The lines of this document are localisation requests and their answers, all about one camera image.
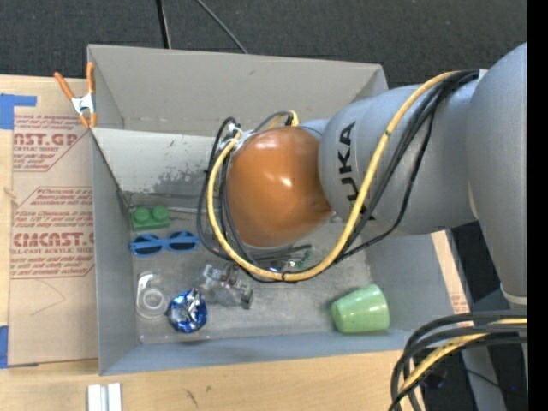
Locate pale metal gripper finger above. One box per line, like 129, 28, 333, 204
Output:
200, 264, 232, 293
222, 271, 255, 311

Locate shiny blue crumpled ball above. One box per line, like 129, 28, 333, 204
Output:
165, 289, 209, 334

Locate clear tape dispenser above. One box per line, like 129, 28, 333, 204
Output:
135, 270, 170, 320

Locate blue sunglasses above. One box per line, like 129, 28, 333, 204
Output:
128, 230, 201, 258

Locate green toy brick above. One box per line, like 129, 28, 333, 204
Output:
130, 204, 171, 231

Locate light green cup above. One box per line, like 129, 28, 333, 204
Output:
330, 283, 392, 335

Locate brown cardboard board, red print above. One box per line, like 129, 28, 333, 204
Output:
0, 74, 474, 370

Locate grey metal bin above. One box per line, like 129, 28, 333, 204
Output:
86, 44, 456, 377

